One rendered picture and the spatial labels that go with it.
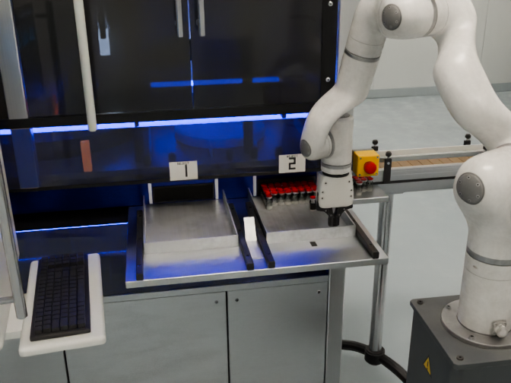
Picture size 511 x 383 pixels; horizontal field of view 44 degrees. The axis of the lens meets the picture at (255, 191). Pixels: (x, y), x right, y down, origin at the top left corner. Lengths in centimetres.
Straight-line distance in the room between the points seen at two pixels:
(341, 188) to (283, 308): 62
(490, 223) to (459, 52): 36
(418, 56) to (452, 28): 568
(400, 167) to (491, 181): 98
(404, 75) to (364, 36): 557
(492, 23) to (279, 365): 567
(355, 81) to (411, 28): 28
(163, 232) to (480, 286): 90
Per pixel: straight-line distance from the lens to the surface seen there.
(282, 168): 198
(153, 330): 220
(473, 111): 137
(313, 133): 162
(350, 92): 161
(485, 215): 132
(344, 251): 175
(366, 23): 154
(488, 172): 129
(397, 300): 323
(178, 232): 186
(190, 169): 194
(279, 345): 230
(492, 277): 143
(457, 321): 153
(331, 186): 175
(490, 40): 747
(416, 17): 137
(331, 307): 226
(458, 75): 138
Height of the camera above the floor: 170
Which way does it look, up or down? 23 degrees down
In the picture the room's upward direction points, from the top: 1 degrees counter-clockwise
